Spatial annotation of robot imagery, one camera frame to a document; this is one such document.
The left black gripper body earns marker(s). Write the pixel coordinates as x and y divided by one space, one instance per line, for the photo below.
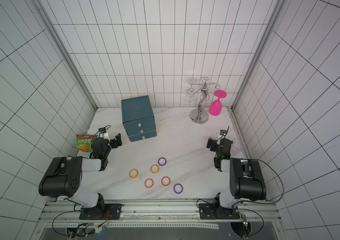
112 143

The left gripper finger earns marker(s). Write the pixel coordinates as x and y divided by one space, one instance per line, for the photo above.
117 144
118 137

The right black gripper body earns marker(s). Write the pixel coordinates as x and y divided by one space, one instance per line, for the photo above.
213 144

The teal three-drawer cabinet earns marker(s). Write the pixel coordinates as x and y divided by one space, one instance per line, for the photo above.
138 118

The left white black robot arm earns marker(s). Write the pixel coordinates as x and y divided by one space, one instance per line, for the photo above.
64 175

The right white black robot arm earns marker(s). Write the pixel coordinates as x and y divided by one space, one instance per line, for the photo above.
246 180

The clear plastic cup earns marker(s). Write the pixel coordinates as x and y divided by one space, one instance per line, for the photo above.
237 146

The silver wine glass rack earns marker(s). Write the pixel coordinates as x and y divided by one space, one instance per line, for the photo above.
199 115

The green snack bag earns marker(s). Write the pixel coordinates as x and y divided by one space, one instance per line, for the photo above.
84 142

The pink plastic wine glass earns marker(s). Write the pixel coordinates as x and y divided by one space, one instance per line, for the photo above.
216 106

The hanging clear wine glass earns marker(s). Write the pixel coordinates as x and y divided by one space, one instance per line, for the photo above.
191 89

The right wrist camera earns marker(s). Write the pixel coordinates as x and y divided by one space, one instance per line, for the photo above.
222 134

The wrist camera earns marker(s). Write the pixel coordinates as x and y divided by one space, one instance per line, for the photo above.
222 134
102 132

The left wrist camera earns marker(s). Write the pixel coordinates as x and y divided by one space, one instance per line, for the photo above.
102 132

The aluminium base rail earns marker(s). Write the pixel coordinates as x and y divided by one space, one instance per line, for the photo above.
155 213

